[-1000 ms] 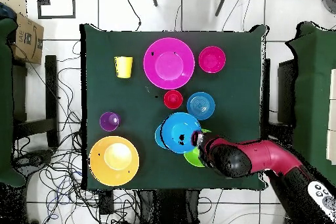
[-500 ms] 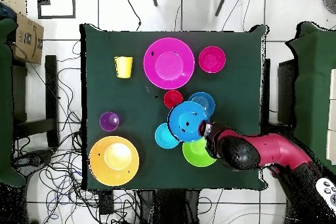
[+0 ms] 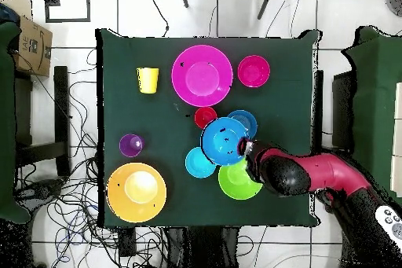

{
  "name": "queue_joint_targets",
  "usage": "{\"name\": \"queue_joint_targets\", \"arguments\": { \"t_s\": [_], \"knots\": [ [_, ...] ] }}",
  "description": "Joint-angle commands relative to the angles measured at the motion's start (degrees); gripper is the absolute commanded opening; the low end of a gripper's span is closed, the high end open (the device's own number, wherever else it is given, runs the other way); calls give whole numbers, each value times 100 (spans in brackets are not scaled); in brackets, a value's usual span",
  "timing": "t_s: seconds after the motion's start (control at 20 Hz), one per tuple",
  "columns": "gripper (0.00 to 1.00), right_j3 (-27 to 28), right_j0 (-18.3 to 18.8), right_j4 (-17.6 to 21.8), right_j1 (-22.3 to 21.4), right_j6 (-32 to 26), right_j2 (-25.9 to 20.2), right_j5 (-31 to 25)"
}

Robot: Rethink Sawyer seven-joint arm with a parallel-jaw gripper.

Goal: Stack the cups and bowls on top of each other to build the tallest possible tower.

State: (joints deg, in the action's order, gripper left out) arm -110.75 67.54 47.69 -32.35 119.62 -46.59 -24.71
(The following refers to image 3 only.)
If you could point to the large blue bowl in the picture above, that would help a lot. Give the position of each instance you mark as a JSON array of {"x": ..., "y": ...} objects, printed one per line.
[{"x": 220, "y": 142}]

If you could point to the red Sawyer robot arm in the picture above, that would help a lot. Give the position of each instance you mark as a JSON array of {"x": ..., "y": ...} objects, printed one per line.
[{"x": 329, "y": 170}]

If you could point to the ribbed blue bowl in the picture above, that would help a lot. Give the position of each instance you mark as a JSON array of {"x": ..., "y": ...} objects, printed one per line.
[{"x": 249, "y": 121}]

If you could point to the green bowl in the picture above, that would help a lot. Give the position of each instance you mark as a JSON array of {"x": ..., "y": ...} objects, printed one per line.
[{"x": 235, "y": 183}]

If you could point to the red cup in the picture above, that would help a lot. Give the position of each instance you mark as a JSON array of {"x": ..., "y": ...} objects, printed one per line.
[{"x": 204, "y": 115}]

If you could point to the small light blue bowl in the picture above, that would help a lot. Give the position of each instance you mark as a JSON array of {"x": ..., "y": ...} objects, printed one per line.
[{"x": 196, "y": 165}]

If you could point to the dark green tablecloth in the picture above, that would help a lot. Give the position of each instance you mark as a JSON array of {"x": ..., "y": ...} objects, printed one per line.
[{"x": 289, "y": 92}]

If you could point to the small crimson bowl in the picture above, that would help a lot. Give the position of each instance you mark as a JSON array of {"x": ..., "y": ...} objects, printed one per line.
[{"x": 253, "y": 71}]

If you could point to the large pink bowl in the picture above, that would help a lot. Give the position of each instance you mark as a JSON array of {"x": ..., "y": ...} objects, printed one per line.
[{"x": 202, "y": 75}]

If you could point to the black chair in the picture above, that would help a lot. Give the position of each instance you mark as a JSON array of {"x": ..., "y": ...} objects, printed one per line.
[{"x": 342, "y": 107}]

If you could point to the purple cup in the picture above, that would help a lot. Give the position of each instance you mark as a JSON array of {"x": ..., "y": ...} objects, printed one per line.
[{"x": 131, "y": 145}]

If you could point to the yellow cup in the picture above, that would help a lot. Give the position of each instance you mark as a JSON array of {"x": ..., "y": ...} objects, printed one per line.
[{"x": 148, "y": 80}]

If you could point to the large orange bowl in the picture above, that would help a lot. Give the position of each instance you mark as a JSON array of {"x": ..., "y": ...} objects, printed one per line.
[{"x": 136, "y": 192}]

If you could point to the green clothed side table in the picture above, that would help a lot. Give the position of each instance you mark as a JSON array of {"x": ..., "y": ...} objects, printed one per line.
[
  {"x": 6, "y": 123},
  {"x": 373, "y": 92}
]

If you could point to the black power adapter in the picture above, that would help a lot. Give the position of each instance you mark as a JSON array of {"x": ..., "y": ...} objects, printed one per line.
[{"x": 127, "y": 244}]

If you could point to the person's shoe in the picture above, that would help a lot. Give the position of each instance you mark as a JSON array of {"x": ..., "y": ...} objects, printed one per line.
[{"x": 395, "y": 0}]

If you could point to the cardboard box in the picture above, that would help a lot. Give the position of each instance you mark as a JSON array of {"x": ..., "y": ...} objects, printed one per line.
[{"x": 34, "y": 51}]

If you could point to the black stool frame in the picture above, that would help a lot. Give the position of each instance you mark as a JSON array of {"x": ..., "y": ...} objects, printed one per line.
[{"x": 61, "y": 107}]

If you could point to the black pedestal leg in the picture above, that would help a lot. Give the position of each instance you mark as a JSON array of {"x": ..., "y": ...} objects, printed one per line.
[{"x": 40, "y": 190}]

